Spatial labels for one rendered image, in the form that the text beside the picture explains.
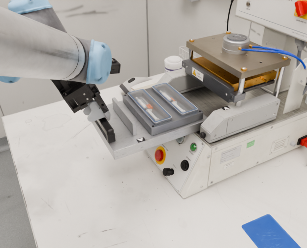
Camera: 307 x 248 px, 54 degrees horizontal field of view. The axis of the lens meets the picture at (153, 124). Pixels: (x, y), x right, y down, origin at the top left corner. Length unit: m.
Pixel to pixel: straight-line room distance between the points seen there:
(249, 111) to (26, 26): 0.65
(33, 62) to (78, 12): 1.88
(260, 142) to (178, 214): 0.34
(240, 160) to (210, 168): 0.12
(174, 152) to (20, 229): 1.22
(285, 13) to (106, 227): 0.79
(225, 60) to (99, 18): 1.54
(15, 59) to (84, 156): 0.78
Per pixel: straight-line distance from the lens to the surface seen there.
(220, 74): 0.92
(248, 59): 0.91
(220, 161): 0.91
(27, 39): 0.37
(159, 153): 1.00
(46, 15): 0.66
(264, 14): 1.05
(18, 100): 2.37
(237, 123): 0.87
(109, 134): 0.77
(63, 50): 0.44
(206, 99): 1.04
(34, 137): 1.25
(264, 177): 1.05
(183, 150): 0.92
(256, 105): 0.91
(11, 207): 2.08
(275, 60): 0.92
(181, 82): 1.05
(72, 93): 0.73
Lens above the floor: 1.46
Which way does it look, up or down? 36 degrees down
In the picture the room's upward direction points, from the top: 1 degrees counter-clockwise
